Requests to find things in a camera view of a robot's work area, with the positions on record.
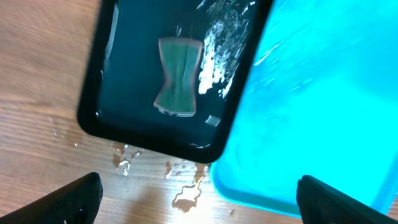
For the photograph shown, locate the teal plastic serving tray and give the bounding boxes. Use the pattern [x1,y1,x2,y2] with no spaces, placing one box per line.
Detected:
[210,0,397,217]

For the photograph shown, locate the black plastic tray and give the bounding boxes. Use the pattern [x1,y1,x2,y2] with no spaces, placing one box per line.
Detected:
[77,0,272,163]

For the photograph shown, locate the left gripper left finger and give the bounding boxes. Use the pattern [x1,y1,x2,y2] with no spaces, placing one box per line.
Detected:
[1,172,103,224]

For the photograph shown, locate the green and tan sponge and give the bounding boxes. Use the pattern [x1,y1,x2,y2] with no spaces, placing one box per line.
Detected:
[154,37,203,117]

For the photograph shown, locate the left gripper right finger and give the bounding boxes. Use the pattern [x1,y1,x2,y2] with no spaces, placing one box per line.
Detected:
[296,175,397,224]

